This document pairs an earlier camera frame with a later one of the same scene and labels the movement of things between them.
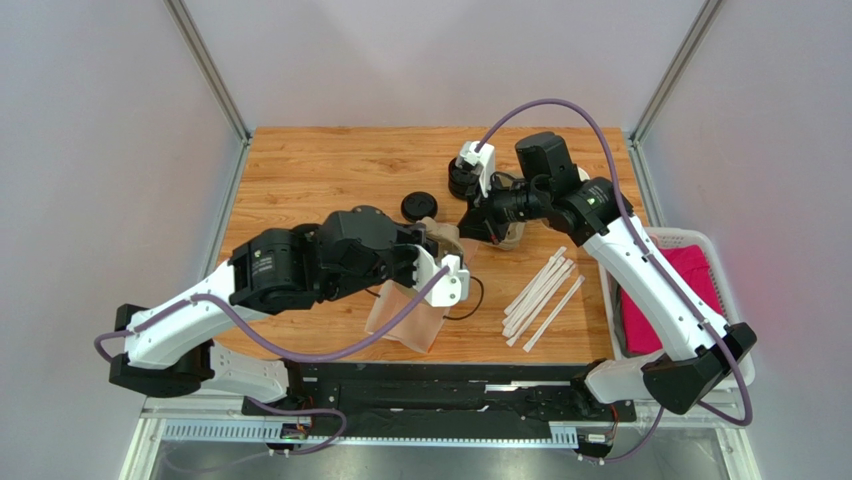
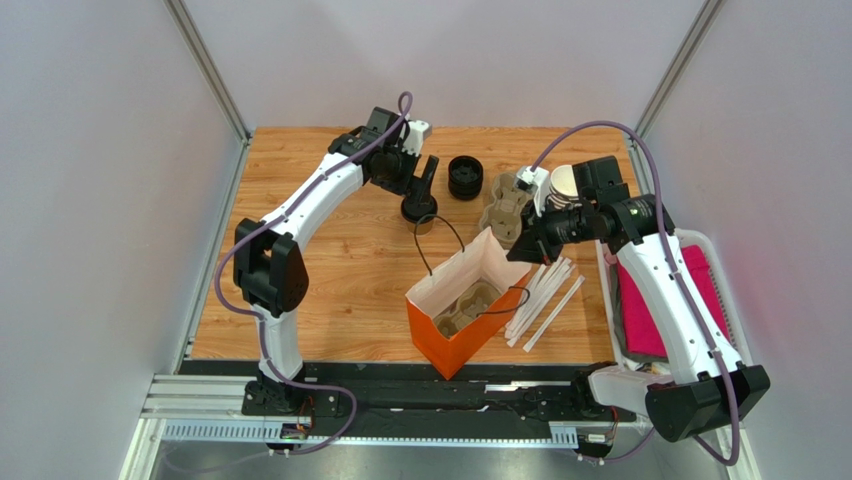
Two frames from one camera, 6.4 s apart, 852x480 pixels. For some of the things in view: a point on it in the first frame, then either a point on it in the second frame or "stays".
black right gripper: x=480 y=217 -> x=533 y=231
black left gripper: x=410 y=239 -> x=410 y=185
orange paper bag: x=419 y=327 -> x=457 y=313
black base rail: x=437 y=392 stays
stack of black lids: x=461 y=183 stays
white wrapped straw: x=540 y=305 stays
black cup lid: x=417 y=205 stays
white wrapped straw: x=555 y=312 stays
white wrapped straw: x=514 y=321 stays
